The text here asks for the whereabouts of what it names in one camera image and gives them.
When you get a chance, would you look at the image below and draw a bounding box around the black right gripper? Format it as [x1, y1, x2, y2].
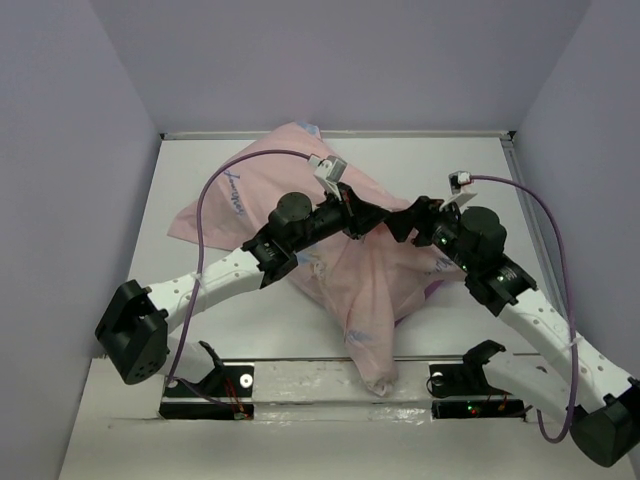
[383, 196, 475, 274]

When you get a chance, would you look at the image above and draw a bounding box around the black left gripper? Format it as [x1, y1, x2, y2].
[289, 183, 389, 255]

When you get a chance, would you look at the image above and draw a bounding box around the pink printed pillowcase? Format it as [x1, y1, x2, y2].
[168, 122, 464, 397]

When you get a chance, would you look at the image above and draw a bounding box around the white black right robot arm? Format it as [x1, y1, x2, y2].
[385, 197, 639, 467]

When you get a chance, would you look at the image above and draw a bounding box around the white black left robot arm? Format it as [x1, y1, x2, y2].
[95, 184, 391, 385]

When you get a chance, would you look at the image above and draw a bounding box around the white foam front board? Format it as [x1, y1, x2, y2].
[61, 359, 634, 479]

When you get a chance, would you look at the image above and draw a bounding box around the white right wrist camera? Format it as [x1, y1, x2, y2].
[439, 171, 476, 211]

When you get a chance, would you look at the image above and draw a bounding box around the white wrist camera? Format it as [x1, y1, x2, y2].
[439, 171, 476, 211]
[308, 155, 347, 197]

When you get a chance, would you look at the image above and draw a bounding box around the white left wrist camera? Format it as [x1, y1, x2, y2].
[308, 155, 347, 197]

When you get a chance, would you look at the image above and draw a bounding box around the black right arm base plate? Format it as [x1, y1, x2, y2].
[425, 340, 531, 420]

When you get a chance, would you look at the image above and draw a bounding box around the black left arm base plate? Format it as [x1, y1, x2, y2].
[158, 341, 255, 421]

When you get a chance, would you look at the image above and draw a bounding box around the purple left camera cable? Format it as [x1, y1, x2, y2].
[164, 151, 314, 389]

